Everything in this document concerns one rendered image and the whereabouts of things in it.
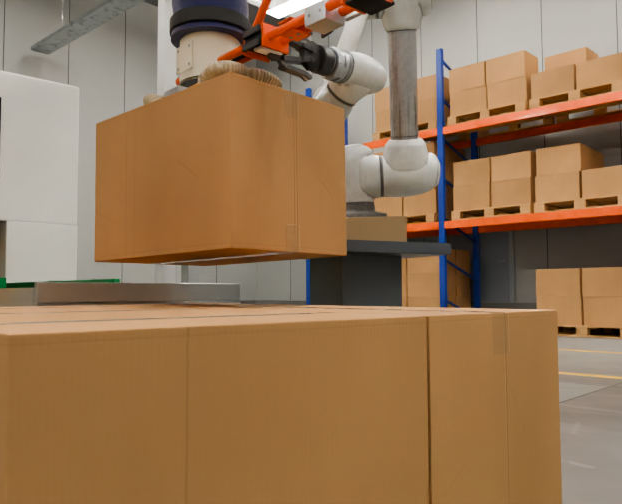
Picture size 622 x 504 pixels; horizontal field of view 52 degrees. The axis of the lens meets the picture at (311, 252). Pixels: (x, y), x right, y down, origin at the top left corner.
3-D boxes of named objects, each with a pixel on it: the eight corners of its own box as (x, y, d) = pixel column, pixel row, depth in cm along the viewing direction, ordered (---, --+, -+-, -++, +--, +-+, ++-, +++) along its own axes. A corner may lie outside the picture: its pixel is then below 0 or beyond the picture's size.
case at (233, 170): (93, 262, 182) (95, 123, 185) (206, 266, 211) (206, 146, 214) (231, 248, 141) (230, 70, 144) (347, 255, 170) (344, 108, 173)
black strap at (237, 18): (154, 39, 181) (154, 25, 181) (223, 59, 196) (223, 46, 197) (197, 11, 164) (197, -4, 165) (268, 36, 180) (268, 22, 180)
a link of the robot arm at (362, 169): (333, 206, 248) (330, 149, 248) (380, 203, 247) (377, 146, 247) (331, 203, 232) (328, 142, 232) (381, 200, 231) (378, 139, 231)
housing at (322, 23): (303, 27, 145) (302, 8, 145) (324, 35, 150) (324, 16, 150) (324, 17, 140) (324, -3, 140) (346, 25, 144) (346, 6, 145)
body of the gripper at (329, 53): (336, 43, 172) (310, 33, 166) (336, 74, 171) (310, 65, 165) (317, 51, 177) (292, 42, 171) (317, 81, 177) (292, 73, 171)
